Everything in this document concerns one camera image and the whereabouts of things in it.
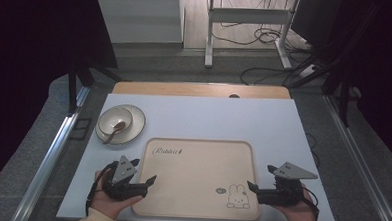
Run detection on white metal desk frame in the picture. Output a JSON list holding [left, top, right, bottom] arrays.
[[204, 0, 301, 73]]

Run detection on thin black cable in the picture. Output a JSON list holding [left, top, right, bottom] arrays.
[[303, 131, 322, 169]]

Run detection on black floor cables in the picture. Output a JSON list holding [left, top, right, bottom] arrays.
[[207, 21, 314, 89]]

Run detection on cream bowl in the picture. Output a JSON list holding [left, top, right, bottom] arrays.
[[97, 105, 134, 137]]

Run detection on white table mat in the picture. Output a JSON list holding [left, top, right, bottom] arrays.
[[56, 89, 343, 221]]

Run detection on white power strip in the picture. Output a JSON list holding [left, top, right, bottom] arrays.
[[299, 63, 319, 79]]

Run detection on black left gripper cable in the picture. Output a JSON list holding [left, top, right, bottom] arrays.
[[84, 160, 118, 219]]

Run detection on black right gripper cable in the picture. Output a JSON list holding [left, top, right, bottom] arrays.
[[299, 185, 322, 220]]

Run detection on white cabinet panel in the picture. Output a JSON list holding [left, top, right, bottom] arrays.
[[94, 0, 187, 47]]

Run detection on beige tray with rabbit print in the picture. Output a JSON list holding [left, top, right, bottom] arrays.
[[131, 136, 265, 221]]

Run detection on aluminium rail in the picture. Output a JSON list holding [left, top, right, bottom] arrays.
[[10, 82, 93, 221], [316, 95, 392, 221]]

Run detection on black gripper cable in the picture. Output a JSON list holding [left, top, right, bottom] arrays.
[[299, 185, 322, 220], [84, 160, 118, 219]]

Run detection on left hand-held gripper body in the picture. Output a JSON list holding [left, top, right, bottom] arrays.
[[101, 154, 150, 203]]

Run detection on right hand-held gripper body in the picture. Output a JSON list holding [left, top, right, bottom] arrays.
[[256, 159, 320, 208]]

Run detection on person's left hand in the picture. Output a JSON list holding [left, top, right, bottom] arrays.
[[90, 170, 144, 221]]

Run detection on black metal stand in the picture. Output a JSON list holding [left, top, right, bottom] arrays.
[[286, 0, 383, 130], [66, 63, 124, 117]]

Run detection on person's right hand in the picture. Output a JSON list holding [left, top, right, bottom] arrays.
[[271, 181, 322, 221]]

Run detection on brown wooden spoon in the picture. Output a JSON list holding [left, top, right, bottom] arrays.
[[102, 120, 127, 146]]

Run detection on wooden table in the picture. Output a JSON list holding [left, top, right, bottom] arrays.
[[112, 79, 292, 103]]

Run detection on white bowl with spoon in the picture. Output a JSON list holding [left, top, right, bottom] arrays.
[[93, 102, 147, 147]]

